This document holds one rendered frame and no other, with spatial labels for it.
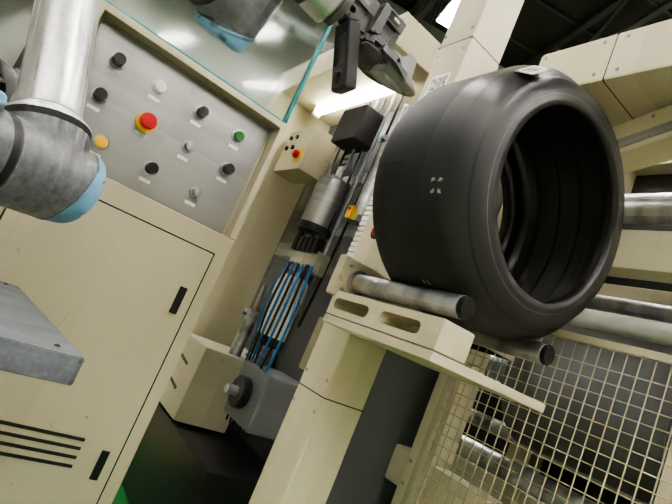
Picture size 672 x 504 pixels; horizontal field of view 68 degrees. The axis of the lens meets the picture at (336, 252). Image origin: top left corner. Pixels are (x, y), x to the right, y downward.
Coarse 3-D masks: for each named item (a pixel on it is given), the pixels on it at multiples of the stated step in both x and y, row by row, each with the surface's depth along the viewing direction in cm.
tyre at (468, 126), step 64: (448, 128) 92; (512, 128) 91; (576, 128) 118; (384, 192) 103; (448, 192) 89; (512, 192) 134; (576, 192) 126; (384, 256) 107; (448, 256) 91; (512, 256) 135; (576, 256) 124; (512, 320) 97
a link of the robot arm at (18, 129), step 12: (0, 96) 74; (0, 108) 76; (0, 120) 76; (12, 120) 78; (0, 132) 75; (12, 132) 77; (0, 144) 75; (12, 144) 77; (0, 156) 75; (12, 156) 77; (0, 168) 76; (12, 168) 77; (0, 180) 77
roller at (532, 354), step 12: (480, 336) 117; (492, 336) 114; (492, 348) 115; (504, 348) 111; (516, 348) 108; (528, 348) 106; (540, 348) 104; (552, 348) 105; (528, 360) 107; (540, 360) 104; (552, 360) 105
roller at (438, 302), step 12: (360, 276) 116; (360, 288) 114; (372, 288) 110; (384, 288) 107; (396, 288) 104; (408, 288) 101; (420, 288) 99; (396, 300) 104; (408, 300) 100; (420, 300) 97; (432, 300) 94; (444, 300) 92; (456, 300) 90; (468, 300) 90; (444, 312) 92; (456, 312) 89; (468, 312) 90
